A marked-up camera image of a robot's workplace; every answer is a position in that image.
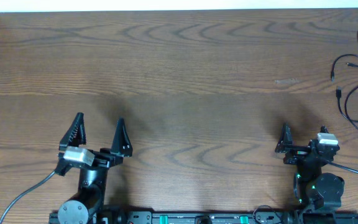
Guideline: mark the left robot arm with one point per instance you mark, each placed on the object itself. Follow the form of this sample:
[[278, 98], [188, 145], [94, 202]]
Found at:
[[86, 206]]

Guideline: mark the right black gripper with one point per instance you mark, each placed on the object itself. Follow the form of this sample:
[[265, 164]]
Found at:
[[284, 145]]

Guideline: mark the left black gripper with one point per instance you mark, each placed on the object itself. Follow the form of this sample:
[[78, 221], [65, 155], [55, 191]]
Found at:
[[125, 147]]

